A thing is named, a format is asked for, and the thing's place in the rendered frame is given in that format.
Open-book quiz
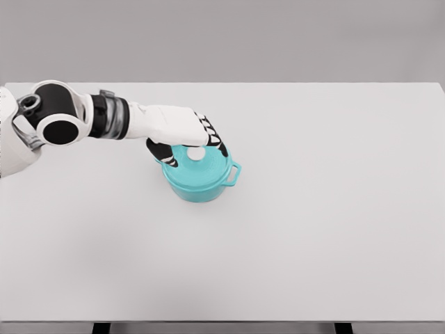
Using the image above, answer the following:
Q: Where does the teal pot lid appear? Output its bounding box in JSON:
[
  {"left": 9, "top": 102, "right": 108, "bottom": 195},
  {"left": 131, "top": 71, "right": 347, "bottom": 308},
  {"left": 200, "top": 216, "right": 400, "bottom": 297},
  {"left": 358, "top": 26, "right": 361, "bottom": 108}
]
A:
[{"left": 162, "top": 145, "right": 233, "bottom": 184}]

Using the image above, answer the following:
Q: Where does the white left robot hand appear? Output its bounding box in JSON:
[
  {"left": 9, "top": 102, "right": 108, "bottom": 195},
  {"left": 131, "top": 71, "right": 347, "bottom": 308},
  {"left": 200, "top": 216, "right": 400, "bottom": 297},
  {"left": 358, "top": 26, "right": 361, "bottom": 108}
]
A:
[{"left": 145, "top": 105, "right": 229, "bottom": 166}]

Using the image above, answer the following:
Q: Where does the teal pot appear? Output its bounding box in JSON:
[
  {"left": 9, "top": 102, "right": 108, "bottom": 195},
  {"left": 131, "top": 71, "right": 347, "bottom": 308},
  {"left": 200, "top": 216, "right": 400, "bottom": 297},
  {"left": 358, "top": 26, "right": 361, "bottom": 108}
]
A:
[{"left": 154, "top": 145, "right": 243, "bottom": 204}]

